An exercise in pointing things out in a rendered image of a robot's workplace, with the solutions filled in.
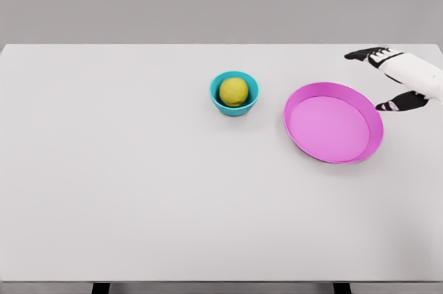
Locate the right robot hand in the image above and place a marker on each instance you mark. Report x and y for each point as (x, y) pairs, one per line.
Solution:
(408, 69)

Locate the pink plate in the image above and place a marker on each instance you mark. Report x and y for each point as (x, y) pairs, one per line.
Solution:
(328, 124)

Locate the yellow-green apple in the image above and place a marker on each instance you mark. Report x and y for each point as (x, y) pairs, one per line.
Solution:
(233, 91)

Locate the blue bowl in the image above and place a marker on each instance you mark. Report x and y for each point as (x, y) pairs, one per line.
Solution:
(225, 107)

